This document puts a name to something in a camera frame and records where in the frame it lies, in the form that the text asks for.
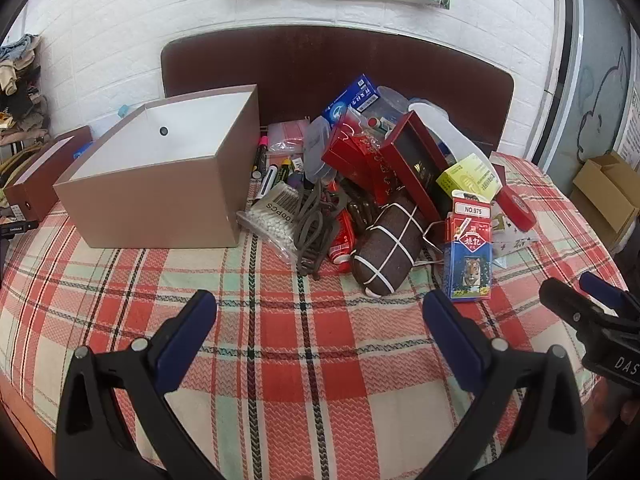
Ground pink marker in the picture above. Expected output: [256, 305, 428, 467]
[254, 132, 269, 177]

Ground white printed paper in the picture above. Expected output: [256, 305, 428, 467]
[491, 214, 542, 257]

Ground red tape roll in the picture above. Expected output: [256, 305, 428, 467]
[494, 185, 537, 234]

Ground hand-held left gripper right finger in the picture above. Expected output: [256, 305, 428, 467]
[421, 289, 590, 480]

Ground pile of clothes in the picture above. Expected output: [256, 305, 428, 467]
[0, 34, 52, 147]

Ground yellow-green small box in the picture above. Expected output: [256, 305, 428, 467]
[435, 154, 504, 202]

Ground brown pouch with white checks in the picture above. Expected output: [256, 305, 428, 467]
[350, 200, 427, 298]

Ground black and white marker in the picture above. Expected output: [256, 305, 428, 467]
[256, 165, 281, 202]

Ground red packet with gold print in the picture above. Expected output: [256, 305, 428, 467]
[321, 110, 397, 202]

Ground bag of cotton swabs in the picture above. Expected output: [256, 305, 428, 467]
[235, 182, 307, 267]

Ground brown storage box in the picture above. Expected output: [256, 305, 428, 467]
[52, 85, 262, 250]

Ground red gift box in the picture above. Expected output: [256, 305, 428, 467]
[384, 110, 453, 222]

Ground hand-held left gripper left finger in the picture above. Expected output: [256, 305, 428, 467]
[55, 289, 223, 480]

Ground clear plastic case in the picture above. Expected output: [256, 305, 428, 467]
[304, 116, 334, 182]

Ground blue playing card box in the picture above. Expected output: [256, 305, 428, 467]
[442, 232, 494, 302]

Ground clear plastic container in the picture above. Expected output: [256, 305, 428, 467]
[374, 85, 413, 126]

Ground red plaid blanket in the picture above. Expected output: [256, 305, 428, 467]
[0, 152, 637, 480]

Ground dark brown headboard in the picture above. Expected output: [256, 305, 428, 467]
[161, 25, 516, 162]

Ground blue toothpaste box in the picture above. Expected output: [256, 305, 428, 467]
[322, 74, 379, 127]

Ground pink packet in clear bag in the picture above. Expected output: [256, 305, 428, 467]
[266, 119, 309, 154]

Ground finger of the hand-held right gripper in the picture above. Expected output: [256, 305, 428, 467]
[579, 270, 629, 314]
[539, 276, 614, 347]

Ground brown box with white lid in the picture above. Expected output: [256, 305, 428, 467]
[2, 126, 94, 217]

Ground red playing card box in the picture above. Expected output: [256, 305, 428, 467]
[444, 190, 497, 252]

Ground brown hair bands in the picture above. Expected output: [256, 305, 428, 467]
[294, 179, 352, 277]

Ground plain cardboard box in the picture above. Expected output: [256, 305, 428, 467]
[570, 152, 640, 247]

